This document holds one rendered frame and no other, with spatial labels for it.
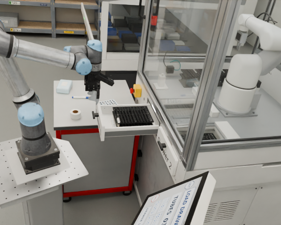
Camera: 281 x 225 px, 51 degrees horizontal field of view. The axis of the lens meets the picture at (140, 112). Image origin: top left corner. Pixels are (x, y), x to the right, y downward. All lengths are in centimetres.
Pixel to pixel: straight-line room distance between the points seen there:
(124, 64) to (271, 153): 143
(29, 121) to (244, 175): 109
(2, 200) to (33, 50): 69
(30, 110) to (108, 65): 115
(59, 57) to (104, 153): 95
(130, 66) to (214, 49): 149
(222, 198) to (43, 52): 116
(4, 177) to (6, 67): 54
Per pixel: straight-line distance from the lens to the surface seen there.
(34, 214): 185
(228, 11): 109
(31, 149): 158
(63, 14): 594
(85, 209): 243
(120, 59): 251
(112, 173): 227
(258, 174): 168
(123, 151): 214
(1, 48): 133
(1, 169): 169
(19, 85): 155
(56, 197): 182
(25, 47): 134
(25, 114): 150
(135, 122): 175
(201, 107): 123
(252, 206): 190
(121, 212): 242
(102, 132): 167
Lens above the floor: 189
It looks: 33 degrees down
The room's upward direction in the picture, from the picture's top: 8 degrees clockwise
